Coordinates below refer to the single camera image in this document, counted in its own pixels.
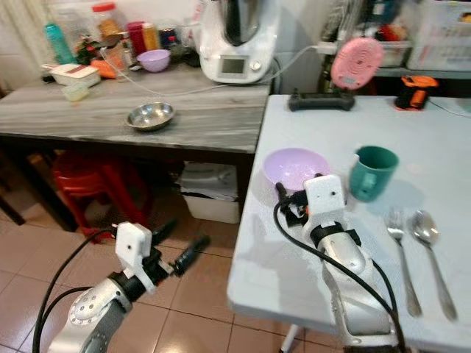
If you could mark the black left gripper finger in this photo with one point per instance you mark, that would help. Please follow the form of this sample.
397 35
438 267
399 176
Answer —
166 231
193 254

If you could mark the large purple plastic bowl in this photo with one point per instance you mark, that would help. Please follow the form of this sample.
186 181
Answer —
294 165

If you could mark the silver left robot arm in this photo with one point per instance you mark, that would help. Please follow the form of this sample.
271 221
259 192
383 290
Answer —
92 316

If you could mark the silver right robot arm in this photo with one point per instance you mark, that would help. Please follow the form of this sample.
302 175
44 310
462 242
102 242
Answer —
357 287

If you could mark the green plastic cup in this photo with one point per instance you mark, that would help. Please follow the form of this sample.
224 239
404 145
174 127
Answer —
374 173

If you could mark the white bin with bag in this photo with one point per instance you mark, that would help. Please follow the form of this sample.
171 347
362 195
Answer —
210 195

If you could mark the red plastic stool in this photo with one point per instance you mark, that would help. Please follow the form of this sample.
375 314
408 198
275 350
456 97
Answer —
92 184

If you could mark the steel fork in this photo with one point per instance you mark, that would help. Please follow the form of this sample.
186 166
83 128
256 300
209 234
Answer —
396 224

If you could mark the grey wood-grain table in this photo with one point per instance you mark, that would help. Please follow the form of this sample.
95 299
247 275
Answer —
213 118

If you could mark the white folding table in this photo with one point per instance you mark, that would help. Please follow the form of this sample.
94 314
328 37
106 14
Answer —
434 169

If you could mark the small steel bowl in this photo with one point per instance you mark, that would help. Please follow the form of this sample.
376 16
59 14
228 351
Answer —
151 115

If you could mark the steel spoon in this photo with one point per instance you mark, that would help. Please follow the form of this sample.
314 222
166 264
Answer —
425 226

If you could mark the pink round device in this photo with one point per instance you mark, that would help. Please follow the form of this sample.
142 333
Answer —
357 63

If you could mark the orange black tool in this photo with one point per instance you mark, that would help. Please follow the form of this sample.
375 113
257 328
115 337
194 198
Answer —
416 93

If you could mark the dark wooden chair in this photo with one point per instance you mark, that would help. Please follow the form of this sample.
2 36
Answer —
11 209

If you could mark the white food processor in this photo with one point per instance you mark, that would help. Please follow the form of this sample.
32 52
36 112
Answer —
237 51

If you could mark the white basket with items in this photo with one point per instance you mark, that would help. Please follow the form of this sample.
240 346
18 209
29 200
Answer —
397 45

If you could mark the small translucent cup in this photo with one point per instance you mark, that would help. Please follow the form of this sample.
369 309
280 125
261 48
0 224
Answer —
76 92

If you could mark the small purple bowl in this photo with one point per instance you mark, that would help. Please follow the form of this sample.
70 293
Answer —
154 61

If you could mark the orange packet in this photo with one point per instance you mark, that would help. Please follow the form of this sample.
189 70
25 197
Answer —
107 69

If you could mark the white rectangular food container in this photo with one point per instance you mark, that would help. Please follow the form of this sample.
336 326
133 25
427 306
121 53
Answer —
74 74

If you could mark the white plastic storage box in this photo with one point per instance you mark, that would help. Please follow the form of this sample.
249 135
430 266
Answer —
441 33

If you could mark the yellow bottle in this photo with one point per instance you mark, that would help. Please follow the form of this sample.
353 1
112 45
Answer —
151 37

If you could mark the red canister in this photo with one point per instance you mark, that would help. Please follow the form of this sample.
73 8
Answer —
135 38

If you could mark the small green decorative plant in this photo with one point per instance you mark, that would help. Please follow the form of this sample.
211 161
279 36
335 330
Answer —
86 51

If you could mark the beige curtain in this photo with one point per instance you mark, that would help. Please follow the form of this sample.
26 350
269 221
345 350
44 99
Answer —
26 29

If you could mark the clear jar red lid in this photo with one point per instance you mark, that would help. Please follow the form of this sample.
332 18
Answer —
107 24

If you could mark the teal bottle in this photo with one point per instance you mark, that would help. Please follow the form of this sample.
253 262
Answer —
57 44

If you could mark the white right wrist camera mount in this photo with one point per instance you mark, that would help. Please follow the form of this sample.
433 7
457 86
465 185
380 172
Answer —
325 200

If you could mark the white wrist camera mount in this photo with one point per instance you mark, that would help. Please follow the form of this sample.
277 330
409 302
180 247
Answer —
325 200
134 246

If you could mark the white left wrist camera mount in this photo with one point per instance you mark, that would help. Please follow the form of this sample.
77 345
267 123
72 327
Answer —
134 246

